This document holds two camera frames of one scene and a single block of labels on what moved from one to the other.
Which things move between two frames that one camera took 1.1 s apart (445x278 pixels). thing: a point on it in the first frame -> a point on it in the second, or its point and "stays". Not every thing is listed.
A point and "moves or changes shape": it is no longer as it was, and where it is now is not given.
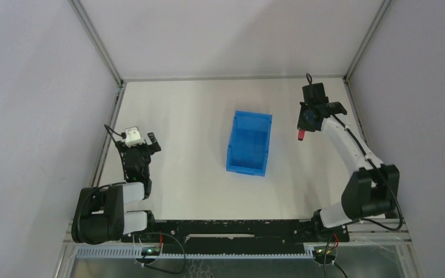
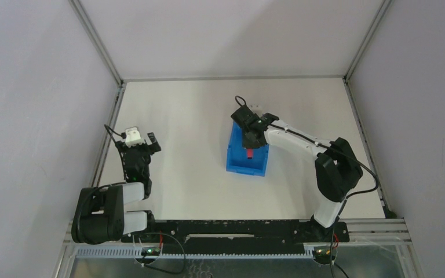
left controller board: (150, 251) stays
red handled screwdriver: (301, 134) moves or changes shape
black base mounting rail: (236, 236) stays
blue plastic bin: (248, 147) stays
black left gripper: (140, 147) stays
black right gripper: (301, 124) -> (248, 145)
